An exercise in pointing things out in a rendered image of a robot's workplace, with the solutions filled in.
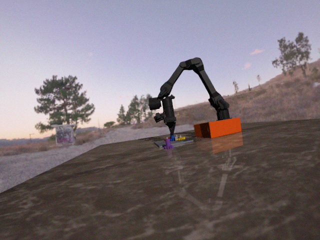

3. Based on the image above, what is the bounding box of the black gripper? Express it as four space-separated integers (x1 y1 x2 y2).
163 106 177 136

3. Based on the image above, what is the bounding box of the blue gear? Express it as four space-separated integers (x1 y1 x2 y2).
170 133 175 141

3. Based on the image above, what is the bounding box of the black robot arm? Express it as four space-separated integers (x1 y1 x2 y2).
148 57 232 123

